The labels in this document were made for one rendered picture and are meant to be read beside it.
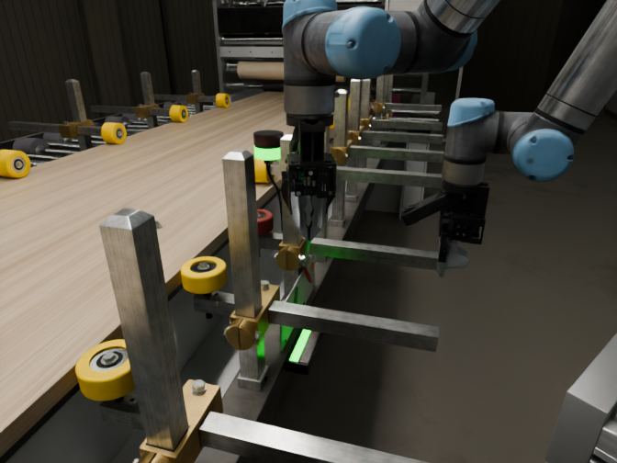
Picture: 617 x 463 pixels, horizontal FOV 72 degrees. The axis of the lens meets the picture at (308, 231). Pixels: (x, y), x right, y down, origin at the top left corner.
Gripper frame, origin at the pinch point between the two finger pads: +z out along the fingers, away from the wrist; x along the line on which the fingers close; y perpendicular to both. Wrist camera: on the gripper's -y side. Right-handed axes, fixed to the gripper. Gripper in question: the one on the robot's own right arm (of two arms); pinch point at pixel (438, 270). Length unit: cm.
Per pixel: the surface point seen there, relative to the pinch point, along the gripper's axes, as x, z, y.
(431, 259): -1.5, -3.1, -1.6
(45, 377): -54, -8, -47
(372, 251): -1.5, -3.5, -14.2
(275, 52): 225, -37, -115
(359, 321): -25.8, -2.4, -12.9
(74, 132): 52, -13, -138
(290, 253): -8.5, -4.5, -30.5
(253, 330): -32.3, -2.4, -29.3
